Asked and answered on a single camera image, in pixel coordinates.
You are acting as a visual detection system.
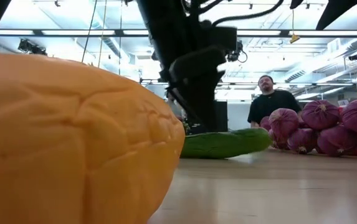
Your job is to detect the white air vent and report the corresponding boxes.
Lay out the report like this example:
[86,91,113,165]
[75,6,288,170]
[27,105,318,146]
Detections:
[327,38,341,55]

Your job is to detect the black horizontal metal beam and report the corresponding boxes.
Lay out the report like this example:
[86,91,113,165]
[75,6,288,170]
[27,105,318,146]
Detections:
[0,29,357,39]

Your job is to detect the pale hanging cable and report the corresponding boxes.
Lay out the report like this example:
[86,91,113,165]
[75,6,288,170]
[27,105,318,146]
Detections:
[98,0,108,68]

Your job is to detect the pile of purple onions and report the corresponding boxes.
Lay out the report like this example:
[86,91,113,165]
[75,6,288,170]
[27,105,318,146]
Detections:
[259,99,357,157]

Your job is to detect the black hanging camera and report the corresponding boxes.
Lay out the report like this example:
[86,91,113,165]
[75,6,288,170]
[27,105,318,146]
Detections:
[227,40,248,63]

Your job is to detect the dark hanging cable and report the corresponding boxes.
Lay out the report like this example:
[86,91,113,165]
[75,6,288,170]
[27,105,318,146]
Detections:
[81,0,98,63]

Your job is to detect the short mottled green cucumber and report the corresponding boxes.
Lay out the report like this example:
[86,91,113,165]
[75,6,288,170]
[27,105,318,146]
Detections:
[180,128,273,160]

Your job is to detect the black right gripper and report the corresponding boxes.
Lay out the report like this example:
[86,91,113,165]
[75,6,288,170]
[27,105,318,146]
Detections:
[165,46,228,132]

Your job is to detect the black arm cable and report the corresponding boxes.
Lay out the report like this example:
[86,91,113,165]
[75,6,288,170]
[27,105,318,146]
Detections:
[211,0,285,27]

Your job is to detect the yellow-orange wrinkled pepper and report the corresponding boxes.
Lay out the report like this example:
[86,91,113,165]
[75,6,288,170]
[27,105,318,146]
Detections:
[0,49,186,224]

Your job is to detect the black partition panel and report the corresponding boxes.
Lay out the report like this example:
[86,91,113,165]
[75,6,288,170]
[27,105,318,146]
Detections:
[214,100,229,131]

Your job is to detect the silver ventilation duct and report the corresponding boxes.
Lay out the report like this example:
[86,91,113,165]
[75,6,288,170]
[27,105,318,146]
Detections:
[69,0,129,62]

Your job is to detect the person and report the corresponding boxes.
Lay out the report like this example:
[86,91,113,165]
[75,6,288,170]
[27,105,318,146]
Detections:
[247,74,303,129]

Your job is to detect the black spotlight cluster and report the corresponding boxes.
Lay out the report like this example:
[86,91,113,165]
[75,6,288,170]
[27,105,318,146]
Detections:
[17,39,48,56]

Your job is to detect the yellow hanging tag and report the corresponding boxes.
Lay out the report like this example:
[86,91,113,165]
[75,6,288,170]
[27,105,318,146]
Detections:
[289,9,301,44]

